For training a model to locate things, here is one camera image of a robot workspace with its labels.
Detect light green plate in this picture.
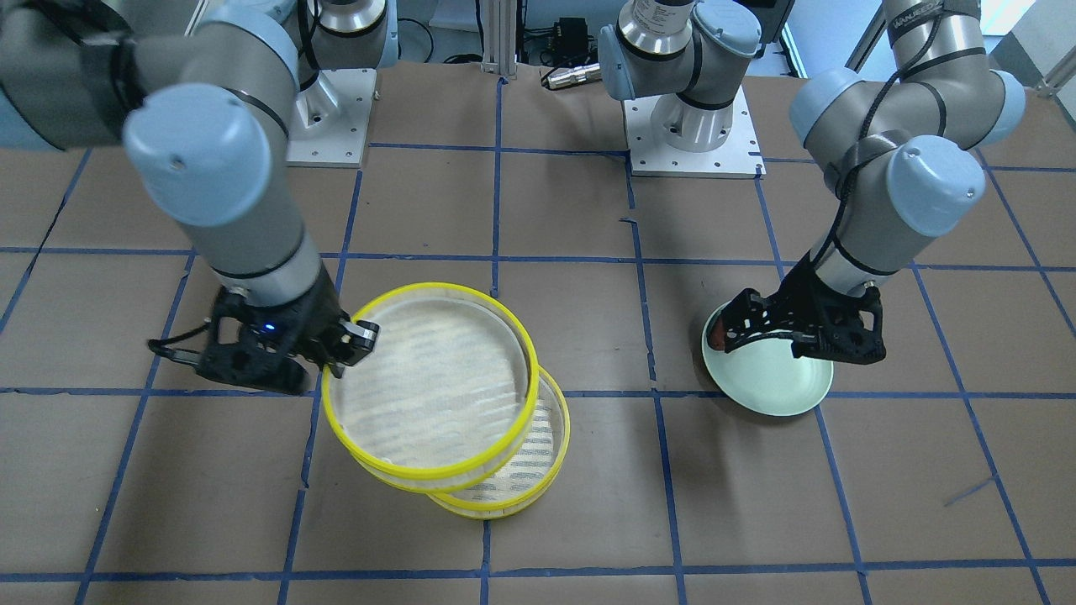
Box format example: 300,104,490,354
700,334,834,417

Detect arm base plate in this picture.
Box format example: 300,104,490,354
622,87,767,179
286,68,379,168

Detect silver cylinder tool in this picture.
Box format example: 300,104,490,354
541,64,601,92

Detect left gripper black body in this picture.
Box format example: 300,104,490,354
721,258,887,365

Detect aluminium frame post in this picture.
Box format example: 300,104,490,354
476,0,522,80

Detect yellow steamer layer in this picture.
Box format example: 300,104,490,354
428,368,572,520
320,282,541,494

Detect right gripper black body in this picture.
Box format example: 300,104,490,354
148,273,357,396

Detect black power adapter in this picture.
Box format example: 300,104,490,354
550,17,589,64

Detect brown steamed bun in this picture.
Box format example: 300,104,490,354
706,316,726,351

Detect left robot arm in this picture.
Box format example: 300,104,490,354
597,1,1027,365

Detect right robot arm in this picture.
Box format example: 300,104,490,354
3,1,398,395

